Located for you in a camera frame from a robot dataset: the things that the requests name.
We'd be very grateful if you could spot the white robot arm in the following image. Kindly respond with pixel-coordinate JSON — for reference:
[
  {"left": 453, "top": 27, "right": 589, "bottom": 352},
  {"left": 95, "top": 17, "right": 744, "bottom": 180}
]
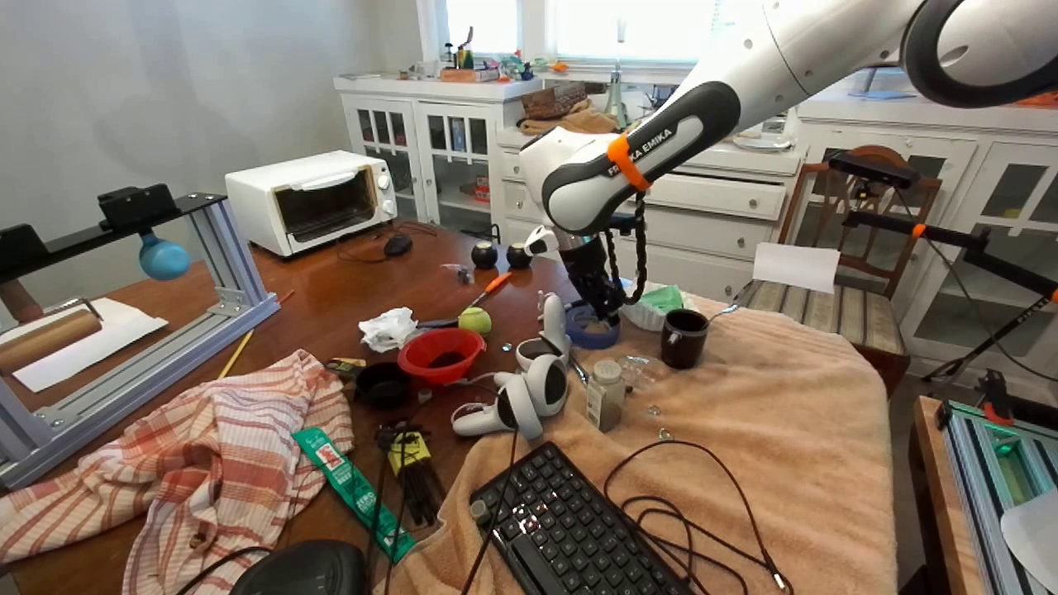
[{"left": 518, "top": 0, "right": 1058, "bottom": 322}]

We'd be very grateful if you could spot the beige towel table cover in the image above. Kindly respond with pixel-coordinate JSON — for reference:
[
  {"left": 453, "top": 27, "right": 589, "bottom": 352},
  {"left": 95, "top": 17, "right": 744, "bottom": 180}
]
[{"left": 377, "top": 288, "right": 904, "bottom": 595}]

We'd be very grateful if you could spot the black hex key set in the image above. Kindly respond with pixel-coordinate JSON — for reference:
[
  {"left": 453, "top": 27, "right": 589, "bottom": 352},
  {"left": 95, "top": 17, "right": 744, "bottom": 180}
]
[{"left": 377, "top": 424, "right": 442, "bottom": 527}]

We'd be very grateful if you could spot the black keyboard cable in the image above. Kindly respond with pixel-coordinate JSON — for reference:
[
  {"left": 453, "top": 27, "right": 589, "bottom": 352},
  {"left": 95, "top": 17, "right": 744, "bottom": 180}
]
[{"left": 600, "top": 435, "right": 796, "bottom": 595}]

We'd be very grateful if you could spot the yellow green tennis ball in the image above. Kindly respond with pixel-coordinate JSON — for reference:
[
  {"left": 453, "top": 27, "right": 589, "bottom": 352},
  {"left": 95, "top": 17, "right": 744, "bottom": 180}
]
[{"left": 455, "top": 306, "right": 493, "bottom": 333}]

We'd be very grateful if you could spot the black computer mouse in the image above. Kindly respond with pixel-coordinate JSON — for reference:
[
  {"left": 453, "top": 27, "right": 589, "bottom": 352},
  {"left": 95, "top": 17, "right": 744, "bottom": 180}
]
[{"left": 230, "top": 540, "right": 366, "bottom": 595}]

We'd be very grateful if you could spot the white cabinet sideboard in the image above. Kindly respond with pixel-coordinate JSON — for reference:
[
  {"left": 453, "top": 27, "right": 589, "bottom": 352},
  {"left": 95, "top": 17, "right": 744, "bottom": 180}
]
[{"left": 331, "top": 68, "right": 1058, "bottom": 344}]

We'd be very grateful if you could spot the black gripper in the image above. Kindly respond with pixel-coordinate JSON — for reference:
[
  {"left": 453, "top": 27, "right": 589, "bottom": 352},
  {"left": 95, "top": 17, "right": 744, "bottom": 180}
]
[{"left": 560, "top": 234, "right": 626, "bottom": 322}]

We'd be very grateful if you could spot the green flat package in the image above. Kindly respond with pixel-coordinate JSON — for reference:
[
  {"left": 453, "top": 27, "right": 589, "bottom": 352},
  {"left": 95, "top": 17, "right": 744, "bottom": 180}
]
[{"left": 294, "top": 425, "right": 417, "bottom": 563}]

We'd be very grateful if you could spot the white toaster oven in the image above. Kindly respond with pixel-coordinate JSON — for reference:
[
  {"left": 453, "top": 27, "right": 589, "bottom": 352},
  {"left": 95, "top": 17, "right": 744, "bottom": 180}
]
[{"left": 224, "top": 148, "right": 397, "bottom": 259}]

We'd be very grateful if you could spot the aluminium frame camera stand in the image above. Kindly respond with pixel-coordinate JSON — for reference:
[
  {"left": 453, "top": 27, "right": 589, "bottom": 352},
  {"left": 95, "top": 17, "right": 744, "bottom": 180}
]
[{"left": 0, "top": 194, "right": 277, "bottom": 488}]

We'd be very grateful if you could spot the crumpled white paper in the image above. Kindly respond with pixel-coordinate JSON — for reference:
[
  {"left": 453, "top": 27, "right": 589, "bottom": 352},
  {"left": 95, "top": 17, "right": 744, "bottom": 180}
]
[{"left": 358, "top": 306, "right": 417, "bottom": 353}]

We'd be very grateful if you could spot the wooden dining table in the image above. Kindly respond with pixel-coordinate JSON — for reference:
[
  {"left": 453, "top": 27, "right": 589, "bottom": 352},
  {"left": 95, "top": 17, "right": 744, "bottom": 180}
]
[{"left": 2, "top": 220, "right": 579, "bottom": 595}]

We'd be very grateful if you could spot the red striped cloth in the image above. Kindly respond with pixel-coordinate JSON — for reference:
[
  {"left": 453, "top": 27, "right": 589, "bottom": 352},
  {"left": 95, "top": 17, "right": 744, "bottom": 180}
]
[{"left": 0, "top": 352, "right": 353, "bottom": 595}]

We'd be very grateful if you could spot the small clear shot glass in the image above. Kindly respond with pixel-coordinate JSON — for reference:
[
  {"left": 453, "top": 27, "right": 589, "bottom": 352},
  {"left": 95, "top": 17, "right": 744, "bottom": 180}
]
[{"left": 622, "top": 353, "right": 653, "bottom": 395}]

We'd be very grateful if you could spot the dark wooden chair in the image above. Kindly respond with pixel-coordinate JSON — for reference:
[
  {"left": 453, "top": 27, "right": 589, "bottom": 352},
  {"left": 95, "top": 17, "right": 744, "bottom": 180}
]
[{"left": 739, "top": 144, "right": 942, "bottom": 389}]

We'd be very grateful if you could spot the black mug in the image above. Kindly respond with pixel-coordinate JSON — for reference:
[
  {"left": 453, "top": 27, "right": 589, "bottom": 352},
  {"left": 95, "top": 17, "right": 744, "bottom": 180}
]
[{"left": 662, "top": 311, "right": 707, "bottom": 370}]

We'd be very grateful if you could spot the blue light bulb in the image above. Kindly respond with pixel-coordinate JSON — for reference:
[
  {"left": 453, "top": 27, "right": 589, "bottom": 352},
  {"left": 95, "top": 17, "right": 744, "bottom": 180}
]
[{"left": 139, "top": 234, "right": 192, "bottom": 281}]

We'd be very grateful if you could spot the orange handled screwdriver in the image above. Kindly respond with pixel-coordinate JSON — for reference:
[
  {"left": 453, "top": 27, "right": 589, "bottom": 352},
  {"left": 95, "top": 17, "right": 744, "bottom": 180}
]
[{"left": 465, "top": 270, "right": 513, "bottom": 306}]

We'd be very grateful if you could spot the glass spice shaker white lid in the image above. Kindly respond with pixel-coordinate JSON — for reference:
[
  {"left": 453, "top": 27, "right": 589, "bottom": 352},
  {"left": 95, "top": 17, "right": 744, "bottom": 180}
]
[{"left": 589, "top": 359, "right": 626, "bottom": 433}]

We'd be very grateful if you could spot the black computer keyboard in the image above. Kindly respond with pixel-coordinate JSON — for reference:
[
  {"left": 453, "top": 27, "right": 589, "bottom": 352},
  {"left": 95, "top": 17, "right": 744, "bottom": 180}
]
[{"left": 470, "top": 444, "right": 688, "bottom": 595}]

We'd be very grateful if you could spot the white vr controller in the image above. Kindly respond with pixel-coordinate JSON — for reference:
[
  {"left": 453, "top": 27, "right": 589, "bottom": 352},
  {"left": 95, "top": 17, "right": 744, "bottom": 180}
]
[
  {"left": 515, "top": 293, "right": 571, "bottom": 366},
  {"left": 453, "top": 353, "right": 570, "bottom": 441}
]

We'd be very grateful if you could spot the red plastic bowl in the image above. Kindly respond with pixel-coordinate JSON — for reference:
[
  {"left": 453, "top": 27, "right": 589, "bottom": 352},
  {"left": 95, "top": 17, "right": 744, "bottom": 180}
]
[{"left": 397, "top": 328, "right": 487, "bottom": 387}]

